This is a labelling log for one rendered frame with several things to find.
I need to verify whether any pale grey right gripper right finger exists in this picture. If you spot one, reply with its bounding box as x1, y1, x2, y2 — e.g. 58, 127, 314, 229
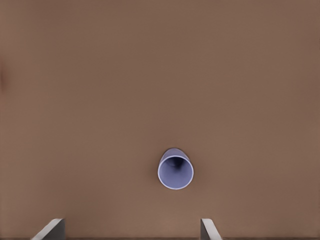
200, 218, 223, 240

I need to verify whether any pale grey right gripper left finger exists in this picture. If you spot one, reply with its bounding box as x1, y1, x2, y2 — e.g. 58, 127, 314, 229
30, 218, 66, 240

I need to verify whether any blue cup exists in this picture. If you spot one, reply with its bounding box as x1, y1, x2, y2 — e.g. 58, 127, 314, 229
157, 147, 195, 191

